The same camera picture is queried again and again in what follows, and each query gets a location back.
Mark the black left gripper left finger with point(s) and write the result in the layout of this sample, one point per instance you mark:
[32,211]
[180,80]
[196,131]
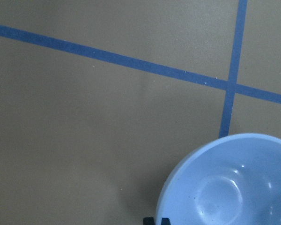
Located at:
[148,221]

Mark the blue bowl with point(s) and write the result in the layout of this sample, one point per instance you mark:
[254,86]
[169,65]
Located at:
[235,180]

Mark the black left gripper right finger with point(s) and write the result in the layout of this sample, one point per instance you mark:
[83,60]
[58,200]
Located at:
[165,221]

